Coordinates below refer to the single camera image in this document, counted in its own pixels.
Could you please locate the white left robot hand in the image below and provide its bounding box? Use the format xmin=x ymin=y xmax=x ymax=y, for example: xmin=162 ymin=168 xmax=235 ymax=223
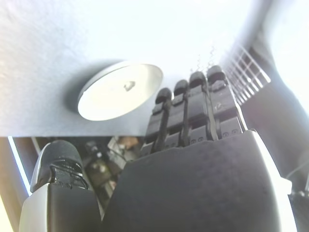
xmin=19 ymin=64 xmax=299 ymax=232

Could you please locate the silver wire dish rack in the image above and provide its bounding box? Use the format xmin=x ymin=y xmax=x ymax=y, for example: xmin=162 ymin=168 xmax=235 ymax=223
xmin=223 ymin=44 xmax=271 ymax=106

